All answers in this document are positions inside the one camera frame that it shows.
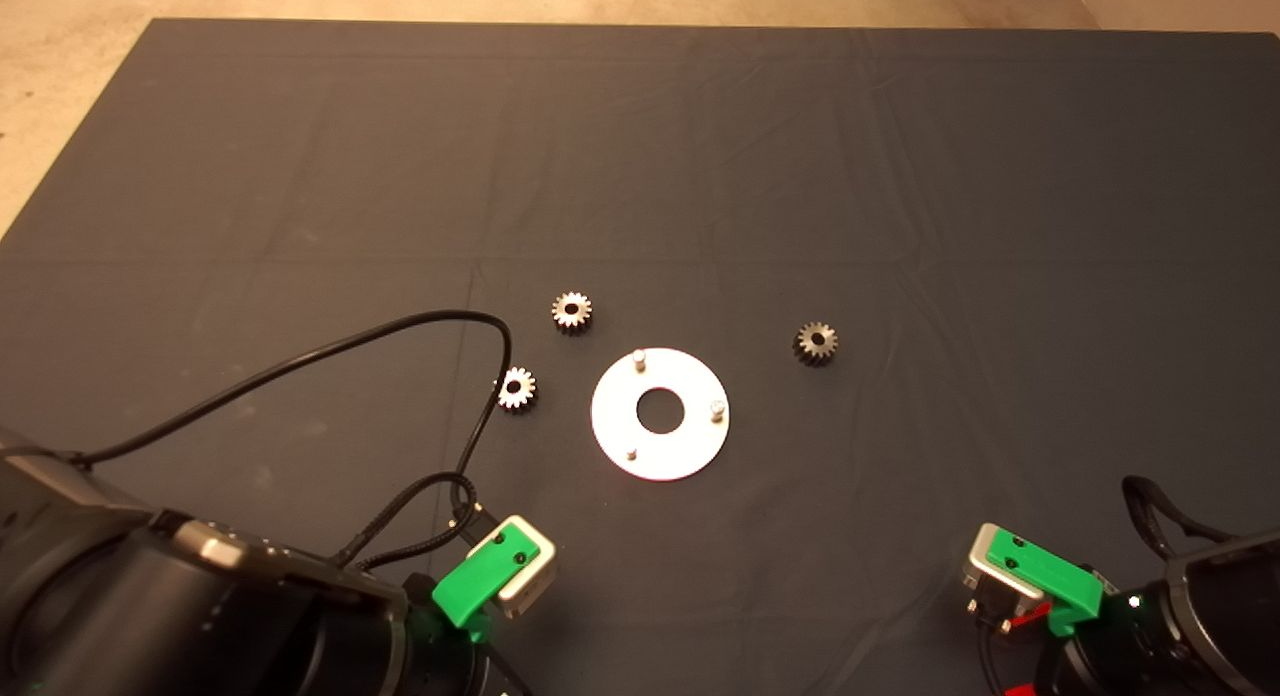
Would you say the small steel planetary gear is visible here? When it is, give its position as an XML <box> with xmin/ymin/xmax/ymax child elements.
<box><xmin>794</xmin><ymin>322</ymin><xmax>839</xmax><ymax>367</ymax></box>
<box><xmin>497</xmin><ymin>367</ymin><xmax>538</xmax><ymax>413</ymax></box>
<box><xmin>552</xmin><ymin>292</ymin><xmax>593</xmax><ymax>336</ymax></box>

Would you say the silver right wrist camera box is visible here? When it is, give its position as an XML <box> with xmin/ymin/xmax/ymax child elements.
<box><xmin>962</xmin><ymin>523</ymin><xmax>1048</xmax><ymax>634</ymax></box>

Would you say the smooth black left camera cable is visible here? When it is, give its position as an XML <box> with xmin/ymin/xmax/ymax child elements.
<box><xmin>65</xmin><ymin>310</ymin><xmax>516</xmax><ymax>537</ymax></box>

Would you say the green left wrist camera mount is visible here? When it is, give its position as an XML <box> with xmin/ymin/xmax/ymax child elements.
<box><xmin>432</xmin><ymin>523</ymin><xmax>542</xmax><ymax>645</ymax></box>

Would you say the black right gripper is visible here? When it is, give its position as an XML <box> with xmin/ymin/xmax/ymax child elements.
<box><xmin>1003</xmin><ymin>604</ymin><xmax>1141</xmax><ymax>696</ymax></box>

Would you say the green right wrist camera mount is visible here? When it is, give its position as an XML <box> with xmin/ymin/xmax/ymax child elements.
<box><xmin>985</xmin><ymin>525</ymin><xmax>1105</xmax><ymax>639</ymax></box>

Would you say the round metal carrier plate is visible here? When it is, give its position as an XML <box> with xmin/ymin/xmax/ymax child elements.
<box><xmin>590</xmin><ymin>348</ymin><xmax>730</xmax><ymax>482</ymax></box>

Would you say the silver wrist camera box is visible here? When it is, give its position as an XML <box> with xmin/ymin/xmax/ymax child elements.
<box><xmin>962</xmin><ymin>523</ymin><xmax>1048</xmax><ymax>634</ymax></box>
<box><xmin>497</xmin><ymin>515</ymin><xmax>559</xmax><ymax>620</ymax></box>

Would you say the braided black left gripper cable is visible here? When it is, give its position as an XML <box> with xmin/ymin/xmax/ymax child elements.
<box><xmin>333</xmin><ymin>471</ymin><xmax>483</xmax><ymax>574</ymax></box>

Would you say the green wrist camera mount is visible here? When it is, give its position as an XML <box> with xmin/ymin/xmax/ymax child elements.
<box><xmin>432</xmin><ymin>523</ymin><xmax>542</xmax><ymax>645</ymax></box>
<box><xmin>985</xmin><ymin>525</ymin><xmax>1105</xmax><ymax>639</ymax></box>

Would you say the dark grey table cloth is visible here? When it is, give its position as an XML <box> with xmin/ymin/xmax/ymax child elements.
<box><xmin>0</xmin><ymin>18</ymin><xmax>1280</xmax><ymax>696</ymax></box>

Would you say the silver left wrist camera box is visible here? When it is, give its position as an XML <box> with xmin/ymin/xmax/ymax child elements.
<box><xmin>497</xmin><ymin>515</ymin><xmax>559</xmax><ymax>620</ymax></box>

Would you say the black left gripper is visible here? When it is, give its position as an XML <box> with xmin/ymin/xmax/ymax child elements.
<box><xmin>405</xmin><ymin>574</ymin><xmax>526</xmax><ymax>696</ymax></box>

